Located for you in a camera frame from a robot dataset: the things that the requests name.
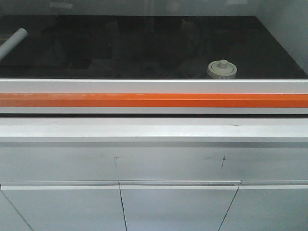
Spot glass jar with white lid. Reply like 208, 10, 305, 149
207, 59, 237, 79

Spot white cabinet middle door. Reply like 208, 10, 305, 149
121, 185, 237, 231

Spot white cabinet door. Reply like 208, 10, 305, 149
1, 185, 126, 231
121, 185, 237, 231
220, 185, 308, 231

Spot white cabinet left door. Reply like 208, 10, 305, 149
1, 185, 126, 231

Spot white cabinet right door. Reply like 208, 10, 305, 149
220, 185, 308, 231

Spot grey rolled tube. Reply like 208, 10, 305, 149
0, 28, 28, 61

